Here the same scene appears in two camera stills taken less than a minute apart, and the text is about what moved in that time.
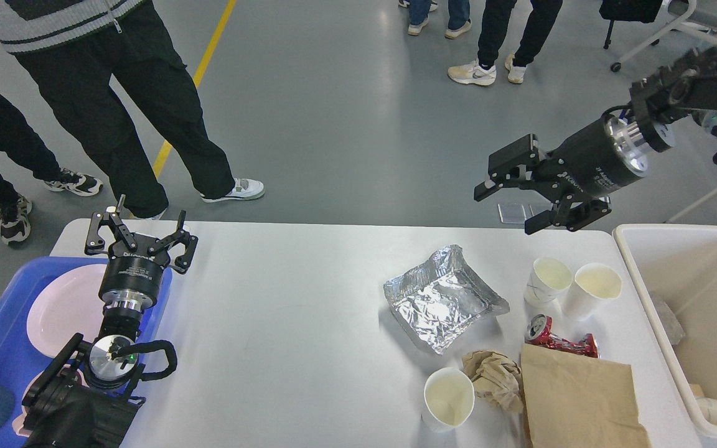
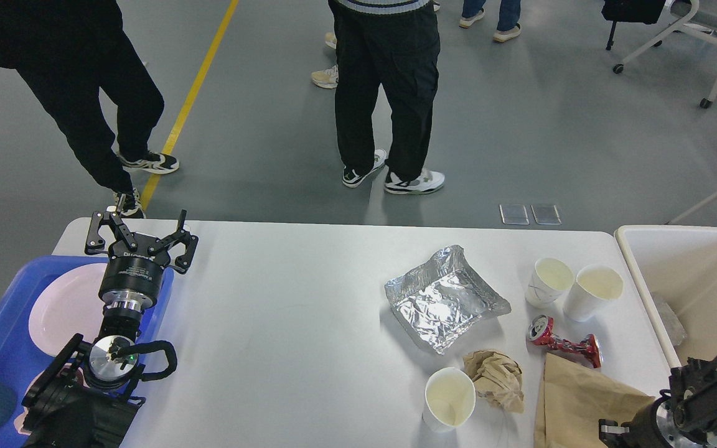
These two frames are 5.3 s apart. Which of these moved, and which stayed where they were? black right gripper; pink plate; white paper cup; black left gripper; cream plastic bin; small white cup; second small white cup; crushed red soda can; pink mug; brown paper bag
Moved: black right gripper; brown paper bag
Stayed: cream plastic bin; white paper cup; crushed red soda can; second small white cup; black left gripper; pink mug; small white cup; pink plate
